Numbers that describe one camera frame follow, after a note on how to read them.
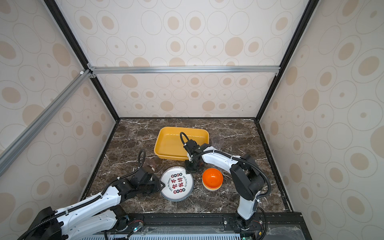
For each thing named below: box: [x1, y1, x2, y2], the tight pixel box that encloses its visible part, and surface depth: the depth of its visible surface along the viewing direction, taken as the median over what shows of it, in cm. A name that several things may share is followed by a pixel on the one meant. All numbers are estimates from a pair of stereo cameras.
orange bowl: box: [202, 168, 224, 189], surface depth 83 cm
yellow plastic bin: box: [154, 126, 210, 161], surface depth 105 cm
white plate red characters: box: [160, 166, 194, 202], surface depth 85 cm
